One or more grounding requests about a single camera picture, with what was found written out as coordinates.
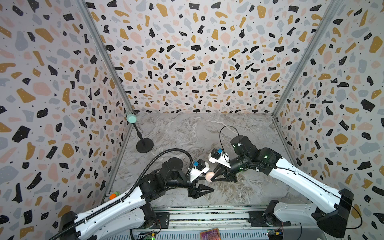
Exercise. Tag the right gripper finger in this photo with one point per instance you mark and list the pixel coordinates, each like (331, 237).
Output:
(223, 178)
(221, 170)

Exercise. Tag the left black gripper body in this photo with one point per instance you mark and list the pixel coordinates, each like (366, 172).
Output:
(173, 183)

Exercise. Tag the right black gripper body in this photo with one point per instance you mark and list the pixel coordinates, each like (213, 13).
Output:
(227, 169)

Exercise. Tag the pink earbud charging case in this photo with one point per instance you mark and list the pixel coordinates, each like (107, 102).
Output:
(209, 176)

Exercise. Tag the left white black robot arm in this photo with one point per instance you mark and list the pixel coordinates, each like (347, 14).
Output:
(132, 210)

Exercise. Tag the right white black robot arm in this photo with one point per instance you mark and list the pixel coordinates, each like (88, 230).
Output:
(329, 208)

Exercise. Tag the pink circuit board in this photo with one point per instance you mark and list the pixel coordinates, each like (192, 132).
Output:
(213, 234)

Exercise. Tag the microphone stand with green ball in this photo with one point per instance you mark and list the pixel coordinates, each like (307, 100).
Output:
(144, 145)

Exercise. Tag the small electronics board with leds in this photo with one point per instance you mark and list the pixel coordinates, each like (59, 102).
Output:
(150, 236)

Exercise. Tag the orange green connector block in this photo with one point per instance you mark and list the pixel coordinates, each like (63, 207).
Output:
(114, 195)

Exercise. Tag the right small electronics board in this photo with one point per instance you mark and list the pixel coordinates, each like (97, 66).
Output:
(275, 235)

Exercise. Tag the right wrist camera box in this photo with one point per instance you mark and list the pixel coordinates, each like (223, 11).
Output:
(218, 156)

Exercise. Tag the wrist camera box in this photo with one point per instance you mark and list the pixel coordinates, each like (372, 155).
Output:
(218, 156)
(198, 168)

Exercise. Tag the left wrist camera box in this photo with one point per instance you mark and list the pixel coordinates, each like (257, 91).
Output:
(198, 168)

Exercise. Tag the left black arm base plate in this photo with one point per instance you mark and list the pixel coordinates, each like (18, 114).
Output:
(158, 220)

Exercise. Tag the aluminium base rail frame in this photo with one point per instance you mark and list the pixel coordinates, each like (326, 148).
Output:
(232, 222)

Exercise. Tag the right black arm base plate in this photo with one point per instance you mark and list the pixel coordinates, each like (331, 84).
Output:
(258, 218)

